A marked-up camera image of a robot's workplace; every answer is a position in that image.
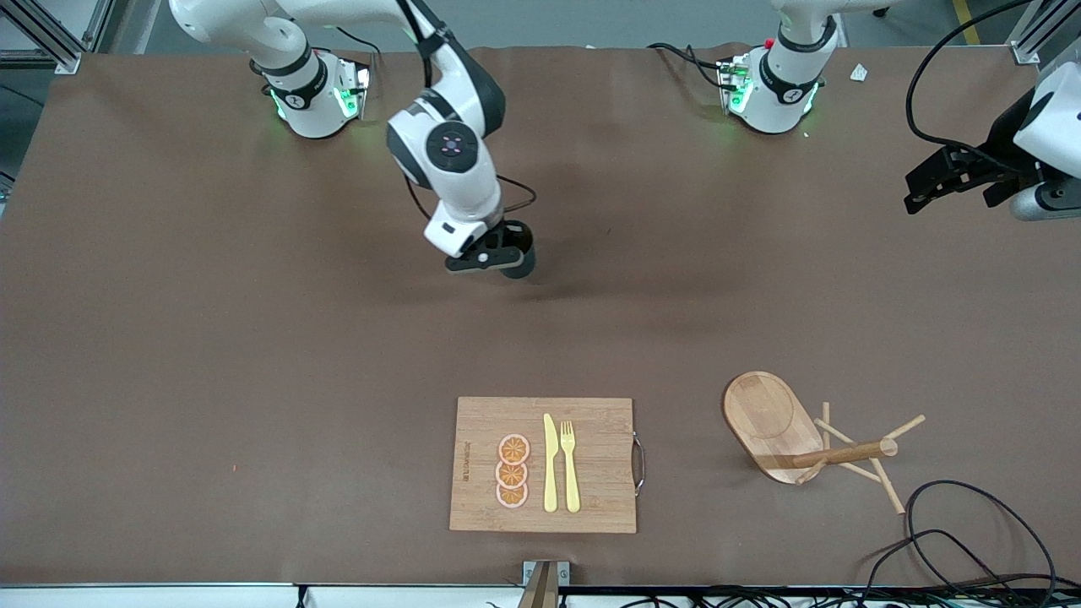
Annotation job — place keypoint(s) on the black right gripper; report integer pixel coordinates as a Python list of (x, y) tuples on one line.
[(521, 263)]

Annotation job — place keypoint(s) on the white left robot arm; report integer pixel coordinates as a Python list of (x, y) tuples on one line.
[(777, 101)]

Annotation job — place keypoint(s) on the wooden cup rack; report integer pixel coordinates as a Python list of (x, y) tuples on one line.
[(764, 414)]

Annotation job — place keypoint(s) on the yellow plastic fork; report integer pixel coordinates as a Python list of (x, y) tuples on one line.
[(571, 481)]

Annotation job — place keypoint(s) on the orange slice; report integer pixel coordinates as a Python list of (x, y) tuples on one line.
[(512, 496), (513, 449), (511, 474)]

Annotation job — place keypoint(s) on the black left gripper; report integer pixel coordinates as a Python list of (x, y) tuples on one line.
[(993, 160)]

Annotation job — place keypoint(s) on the dark green cup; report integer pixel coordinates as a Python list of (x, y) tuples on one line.
[(521, 267)]

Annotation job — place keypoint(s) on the yellow plastic knife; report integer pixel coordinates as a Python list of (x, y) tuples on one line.
[(551, 473)]

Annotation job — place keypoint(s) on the wooden cutting board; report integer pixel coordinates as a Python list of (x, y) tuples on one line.
[(600, 464)]

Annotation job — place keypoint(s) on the metal table edge bracket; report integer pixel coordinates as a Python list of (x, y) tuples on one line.
[(545, 583)]

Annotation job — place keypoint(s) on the small white paper scrap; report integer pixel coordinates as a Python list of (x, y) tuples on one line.
[(859, 73)]

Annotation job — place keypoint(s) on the aluminium frame profile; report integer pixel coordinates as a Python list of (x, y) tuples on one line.
[(59, 57), (1023, 52)]

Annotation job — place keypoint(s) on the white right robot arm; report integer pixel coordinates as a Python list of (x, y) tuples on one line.
[(456, 177)]

